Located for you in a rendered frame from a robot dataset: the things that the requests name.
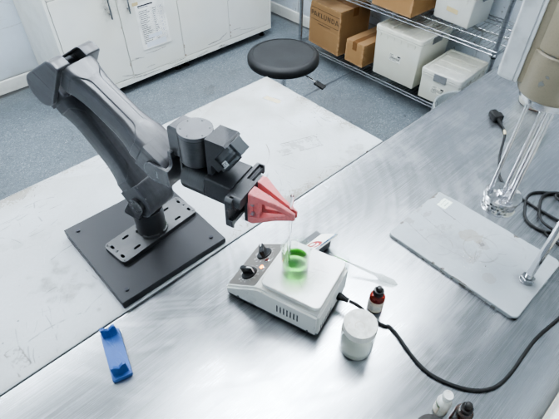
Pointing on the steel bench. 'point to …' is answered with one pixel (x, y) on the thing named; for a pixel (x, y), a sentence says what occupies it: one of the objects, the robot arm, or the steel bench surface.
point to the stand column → (540, 258)
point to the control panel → (256, 266)
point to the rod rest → (116, 353)
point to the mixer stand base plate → (474, 253)
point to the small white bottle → (442, 403)
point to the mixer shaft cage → (506, 193)
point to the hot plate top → (331, 273)
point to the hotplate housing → (267, 301)
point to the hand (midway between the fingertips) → (291, 214)
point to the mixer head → (535, 55)
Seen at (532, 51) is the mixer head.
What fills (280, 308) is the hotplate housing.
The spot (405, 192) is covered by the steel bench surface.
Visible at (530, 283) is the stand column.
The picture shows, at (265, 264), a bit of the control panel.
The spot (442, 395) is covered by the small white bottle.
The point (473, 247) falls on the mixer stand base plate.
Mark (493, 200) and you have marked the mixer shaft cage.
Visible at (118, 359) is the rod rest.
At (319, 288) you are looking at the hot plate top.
